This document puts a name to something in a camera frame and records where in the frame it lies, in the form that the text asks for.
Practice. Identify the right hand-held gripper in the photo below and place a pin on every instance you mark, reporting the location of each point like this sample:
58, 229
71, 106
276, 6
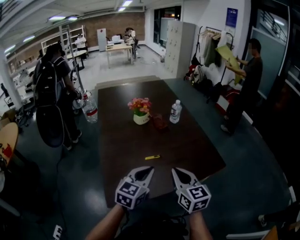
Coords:
194, 198

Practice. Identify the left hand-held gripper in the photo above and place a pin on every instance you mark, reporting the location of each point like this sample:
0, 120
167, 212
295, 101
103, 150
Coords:
130, 195

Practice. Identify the person's left forearm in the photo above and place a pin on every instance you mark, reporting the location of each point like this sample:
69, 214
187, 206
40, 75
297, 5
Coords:
103, 225

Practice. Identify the person's right forearm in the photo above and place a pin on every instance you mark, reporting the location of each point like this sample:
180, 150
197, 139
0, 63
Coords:
199, 227

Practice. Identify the dark brown table white legs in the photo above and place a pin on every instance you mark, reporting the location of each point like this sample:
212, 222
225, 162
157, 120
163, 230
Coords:
131, 145

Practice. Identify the person's dark clothing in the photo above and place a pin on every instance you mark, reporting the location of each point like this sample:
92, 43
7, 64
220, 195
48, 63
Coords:
152, 229

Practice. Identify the white pot with orange flowers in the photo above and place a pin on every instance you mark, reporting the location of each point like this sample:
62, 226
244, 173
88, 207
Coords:
140, 119

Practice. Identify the clear plastic water bottle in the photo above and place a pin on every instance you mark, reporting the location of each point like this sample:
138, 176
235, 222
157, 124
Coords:
175, 113

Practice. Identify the large clear water jug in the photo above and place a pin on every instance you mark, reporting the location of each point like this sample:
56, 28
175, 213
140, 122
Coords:
90, 110

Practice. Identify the black bag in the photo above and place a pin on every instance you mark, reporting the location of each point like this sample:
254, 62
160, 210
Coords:
208, 89

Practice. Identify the red and white bag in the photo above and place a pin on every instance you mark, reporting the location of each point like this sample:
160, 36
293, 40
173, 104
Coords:
228, 96

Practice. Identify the white power strip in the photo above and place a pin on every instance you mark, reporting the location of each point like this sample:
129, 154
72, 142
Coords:
57, 232

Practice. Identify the white and red backpack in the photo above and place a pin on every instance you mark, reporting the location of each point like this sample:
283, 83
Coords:
198, 75

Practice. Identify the metal stepladder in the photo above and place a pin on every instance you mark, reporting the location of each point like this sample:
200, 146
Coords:
78, 79

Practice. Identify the yellow fabric bag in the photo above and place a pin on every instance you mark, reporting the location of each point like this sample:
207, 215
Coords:
230, 58

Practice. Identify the beige hanging garment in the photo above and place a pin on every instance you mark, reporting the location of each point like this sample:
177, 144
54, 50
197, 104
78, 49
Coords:
209, 51

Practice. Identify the light wooden desk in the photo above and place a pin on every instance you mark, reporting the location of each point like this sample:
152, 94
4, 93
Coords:
118, 47

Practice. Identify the black backpack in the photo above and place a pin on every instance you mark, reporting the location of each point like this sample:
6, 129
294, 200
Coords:
47, 84

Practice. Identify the grey metal lockers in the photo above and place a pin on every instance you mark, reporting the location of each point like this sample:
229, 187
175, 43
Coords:
178, 47

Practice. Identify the black coat rack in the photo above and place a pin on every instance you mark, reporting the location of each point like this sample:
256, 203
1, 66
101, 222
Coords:
199, 44

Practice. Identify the round wooden table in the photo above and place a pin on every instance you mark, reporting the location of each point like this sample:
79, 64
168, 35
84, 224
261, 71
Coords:
9, 133

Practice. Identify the black framed glass doors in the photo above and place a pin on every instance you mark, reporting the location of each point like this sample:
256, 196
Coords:
293, 93

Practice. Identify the white printer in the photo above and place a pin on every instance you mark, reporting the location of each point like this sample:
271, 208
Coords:
117, 38

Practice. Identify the white fridge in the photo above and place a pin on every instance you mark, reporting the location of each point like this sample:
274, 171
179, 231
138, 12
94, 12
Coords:
102, 39

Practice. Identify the frosted glass partition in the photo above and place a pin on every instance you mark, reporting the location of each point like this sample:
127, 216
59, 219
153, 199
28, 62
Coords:
269, 61

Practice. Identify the white hanging garment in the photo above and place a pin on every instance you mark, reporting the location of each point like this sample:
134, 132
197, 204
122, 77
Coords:
222, 38

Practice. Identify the white storage rack with items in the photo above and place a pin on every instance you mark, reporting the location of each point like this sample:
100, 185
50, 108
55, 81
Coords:
23, 77

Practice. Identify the dark window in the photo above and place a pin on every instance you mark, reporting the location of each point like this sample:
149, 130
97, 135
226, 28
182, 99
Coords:
167, 25

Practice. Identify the white shelving unit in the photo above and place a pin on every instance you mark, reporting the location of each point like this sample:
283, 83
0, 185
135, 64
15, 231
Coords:
77, 30

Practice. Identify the ceiling light panel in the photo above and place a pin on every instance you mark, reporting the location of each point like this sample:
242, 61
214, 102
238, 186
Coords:
56, 18
122, 9
29, 38
127, 3
72, 18

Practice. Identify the blue wall poster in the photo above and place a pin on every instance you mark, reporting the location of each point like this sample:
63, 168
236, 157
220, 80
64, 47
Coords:
232, 17

